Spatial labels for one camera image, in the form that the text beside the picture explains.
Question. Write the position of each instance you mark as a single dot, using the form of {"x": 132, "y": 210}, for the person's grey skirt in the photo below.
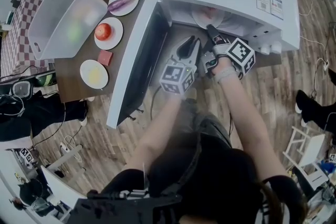
{"x": 207, "y": 123}

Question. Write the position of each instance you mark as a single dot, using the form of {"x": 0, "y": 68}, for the spare hand-held gripper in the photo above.
{"x": 26, "y": 155}

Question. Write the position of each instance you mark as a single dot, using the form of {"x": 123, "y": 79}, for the white power strip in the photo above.
{"x": 68, "y": 148}

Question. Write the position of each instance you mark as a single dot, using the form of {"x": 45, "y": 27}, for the green striped round object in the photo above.
{"x": 44, "y": 80}

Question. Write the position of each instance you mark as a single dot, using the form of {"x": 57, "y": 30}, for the white food plate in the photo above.
{"x": 199, "y": 21}

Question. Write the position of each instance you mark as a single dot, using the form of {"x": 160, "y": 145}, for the small red block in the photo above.
{"x": 105, "y": 57}

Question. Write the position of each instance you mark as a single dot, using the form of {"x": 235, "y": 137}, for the black chest rig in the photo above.
{"x": 118, "y": 209}

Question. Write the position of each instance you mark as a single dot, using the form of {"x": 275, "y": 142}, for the clear plastic bin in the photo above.
{"x": 57, "y": 15}

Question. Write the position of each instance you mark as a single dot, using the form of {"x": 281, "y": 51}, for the checkered cloth table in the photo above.
{"x": 13, "y": 42}

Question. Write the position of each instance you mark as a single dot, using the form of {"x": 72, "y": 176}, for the purple eggplant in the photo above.
{"x": 123, "y": 0}

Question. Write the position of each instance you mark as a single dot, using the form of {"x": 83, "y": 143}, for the dark wooden table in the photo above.
{"x": 68, "y": 78}

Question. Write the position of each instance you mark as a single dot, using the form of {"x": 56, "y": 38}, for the white stool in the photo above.
{"x": 313, "y": 144}

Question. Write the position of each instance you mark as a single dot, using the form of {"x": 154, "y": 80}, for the red tomato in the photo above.
{"x": 103, "y": 31}

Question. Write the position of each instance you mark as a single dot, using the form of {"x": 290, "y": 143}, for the person's right forearm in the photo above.
{"x": 249, "y": 123}

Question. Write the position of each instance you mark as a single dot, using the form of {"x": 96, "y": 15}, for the pink raw meat slices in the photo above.
{"x": 210, "y": 11}

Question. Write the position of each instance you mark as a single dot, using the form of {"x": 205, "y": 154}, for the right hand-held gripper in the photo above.
{"x": 240, "y": 53}

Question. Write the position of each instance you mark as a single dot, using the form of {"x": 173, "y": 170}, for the person's dark top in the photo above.
{"x": 223, "y": 178}

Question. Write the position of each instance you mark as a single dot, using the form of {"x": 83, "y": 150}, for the person's left forearm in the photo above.
{"x": 157, "y": 128}

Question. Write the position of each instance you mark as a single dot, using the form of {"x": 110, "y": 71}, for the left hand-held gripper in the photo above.
{"x": 173, "y": 78}

